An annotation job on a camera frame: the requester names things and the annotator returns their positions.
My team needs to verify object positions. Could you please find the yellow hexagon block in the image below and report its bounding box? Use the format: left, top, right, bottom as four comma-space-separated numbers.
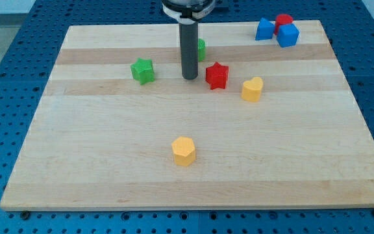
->
171, 136, 196, 166

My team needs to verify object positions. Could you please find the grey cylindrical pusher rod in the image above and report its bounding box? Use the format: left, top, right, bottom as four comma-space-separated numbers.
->
179, 21, 199, 80

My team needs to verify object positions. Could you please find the wooden board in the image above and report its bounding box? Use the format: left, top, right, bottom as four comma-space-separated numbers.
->
0, 20, 374, 211

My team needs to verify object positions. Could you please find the green star block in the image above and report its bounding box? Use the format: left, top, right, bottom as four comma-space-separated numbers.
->
131, 58, 155, 85

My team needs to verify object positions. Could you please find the blue triangle block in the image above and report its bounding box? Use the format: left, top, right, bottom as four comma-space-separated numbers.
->
255, 18, 275, 40

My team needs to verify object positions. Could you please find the blue cube block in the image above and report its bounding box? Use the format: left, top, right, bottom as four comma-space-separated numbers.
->
277, 23, 299, 47

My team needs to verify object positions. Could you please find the yellow heart block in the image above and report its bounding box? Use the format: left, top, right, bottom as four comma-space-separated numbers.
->
241, 77, 264, 102

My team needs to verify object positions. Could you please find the red cylinder block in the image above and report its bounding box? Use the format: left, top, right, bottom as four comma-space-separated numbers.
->
274, 14, 293, 35

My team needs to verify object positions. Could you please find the white black robot arm flange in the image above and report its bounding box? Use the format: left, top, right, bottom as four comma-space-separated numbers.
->
162, 0, 216, 24

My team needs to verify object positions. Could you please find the red star block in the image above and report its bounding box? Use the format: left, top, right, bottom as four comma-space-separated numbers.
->
205, 62, 229, 90

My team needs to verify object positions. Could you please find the green cylinder block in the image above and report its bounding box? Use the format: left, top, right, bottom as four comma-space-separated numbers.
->
198, 38, 206, 62

